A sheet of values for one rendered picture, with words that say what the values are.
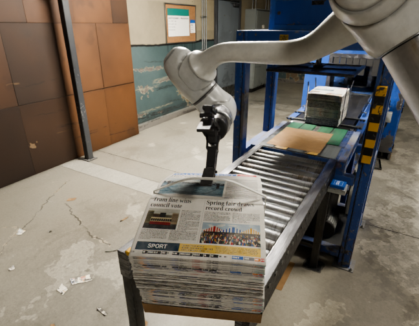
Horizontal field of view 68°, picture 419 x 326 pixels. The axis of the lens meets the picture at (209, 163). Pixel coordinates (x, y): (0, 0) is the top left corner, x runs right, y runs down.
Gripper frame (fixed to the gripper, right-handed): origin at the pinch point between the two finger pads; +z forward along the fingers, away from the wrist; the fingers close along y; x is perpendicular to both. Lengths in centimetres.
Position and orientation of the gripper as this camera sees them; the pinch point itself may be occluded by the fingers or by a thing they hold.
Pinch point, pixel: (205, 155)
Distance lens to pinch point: 74.7
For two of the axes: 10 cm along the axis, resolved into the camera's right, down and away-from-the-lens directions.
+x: -9.9, -0.3, 1.5
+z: -1.4, 4.7, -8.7
